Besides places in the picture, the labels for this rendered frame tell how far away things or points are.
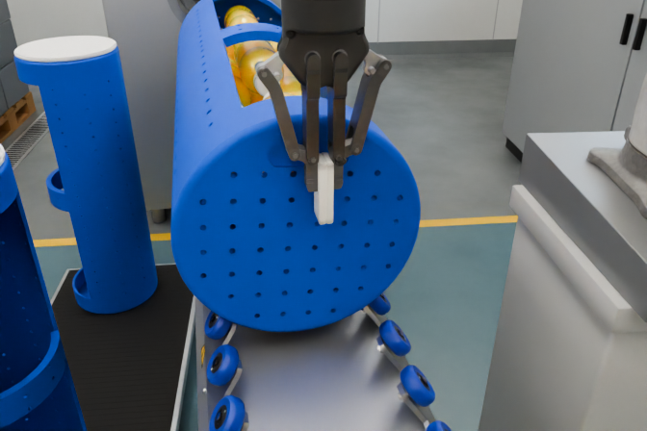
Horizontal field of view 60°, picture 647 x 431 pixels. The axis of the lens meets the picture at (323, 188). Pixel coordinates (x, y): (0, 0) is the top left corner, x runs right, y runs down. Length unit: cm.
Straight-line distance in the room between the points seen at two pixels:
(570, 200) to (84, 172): 139
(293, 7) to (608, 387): 64
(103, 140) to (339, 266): 124
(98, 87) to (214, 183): 119
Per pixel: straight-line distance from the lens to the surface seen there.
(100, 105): 177
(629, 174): 86
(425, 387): 64
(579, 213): 84
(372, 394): 68
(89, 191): 186
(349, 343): 74
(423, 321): 221
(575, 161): 92
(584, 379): 88
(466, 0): 581
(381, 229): 65
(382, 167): 62
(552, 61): 317
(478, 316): 228
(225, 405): 62
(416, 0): 567
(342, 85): 53
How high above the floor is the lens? 143
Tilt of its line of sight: 28 degrees down
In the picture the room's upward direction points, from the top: straight up
